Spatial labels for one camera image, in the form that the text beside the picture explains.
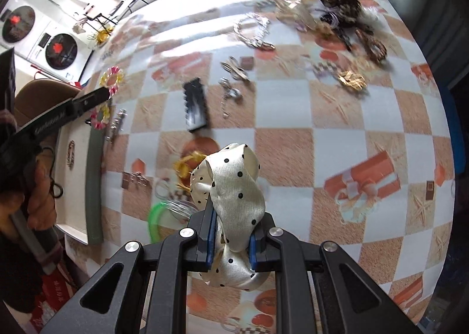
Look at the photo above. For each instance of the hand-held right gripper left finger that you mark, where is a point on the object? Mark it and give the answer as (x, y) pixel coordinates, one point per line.
(209, 242)

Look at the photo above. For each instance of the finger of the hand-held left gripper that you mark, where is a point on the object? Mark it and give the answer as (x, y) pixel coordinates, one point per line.
(91, 98)

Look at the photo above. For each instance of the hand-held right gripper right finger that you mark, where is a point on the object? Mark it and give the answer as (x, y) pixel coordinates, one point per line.
(252, 255)

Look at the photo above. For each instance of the cream polka dot scrunchie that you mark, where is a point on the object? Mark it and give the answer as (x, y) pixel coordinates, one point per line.
(234, 191)

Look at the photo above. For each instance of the green plastic bangle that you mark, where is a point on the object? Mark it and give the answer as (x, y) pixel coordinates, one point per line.
(155, 220)

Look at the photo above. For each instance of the glass tray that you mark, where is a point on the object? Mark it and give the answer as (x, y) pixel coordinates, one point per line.
(73, 172)

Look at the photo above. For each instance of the black hair clip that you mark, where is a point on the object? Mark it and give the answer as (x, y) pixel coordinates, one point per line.
(196, 105)

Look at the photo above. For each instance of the silver star hair clip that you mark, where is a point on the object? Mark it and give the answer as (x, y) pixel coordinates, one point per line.
(231, 94)

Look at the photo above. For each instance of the person's left hand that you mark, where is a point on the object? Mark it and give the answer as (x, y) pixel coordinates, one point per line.
(38, 187)

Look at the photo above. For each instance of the brown leather chair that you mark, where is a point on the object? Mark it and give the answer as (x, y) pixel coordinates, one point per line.
(40, 95)

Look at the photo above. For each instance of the white washing machine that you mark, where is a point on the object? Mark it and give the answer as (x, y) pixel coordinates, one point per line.
(18, 22)
(60, 51)

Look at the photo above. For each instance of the small silver hair clips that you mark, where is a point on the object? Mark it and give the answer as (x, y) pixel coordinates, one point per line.
(138, 178)

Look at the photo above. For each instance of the checkered tablecloth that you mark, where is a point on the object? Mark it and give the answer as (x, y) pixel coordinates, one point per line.
(293, 128)

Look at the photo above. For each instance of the red printed bag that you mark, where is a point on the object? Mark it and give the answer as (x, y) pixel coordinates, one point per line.
(47, 301)

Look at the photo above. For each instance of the checkered hair clip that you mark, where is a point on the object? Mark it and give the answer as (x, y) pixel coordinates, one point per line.
(326, 68)

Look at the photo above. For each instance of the gold hair clip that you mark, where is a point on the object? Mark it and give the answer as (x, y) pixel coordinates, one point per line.
(351, 79)

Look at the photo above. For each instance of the pile of clear gold accessories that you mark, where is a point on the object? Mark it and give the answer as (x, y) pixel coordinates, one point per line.
(296, 11)

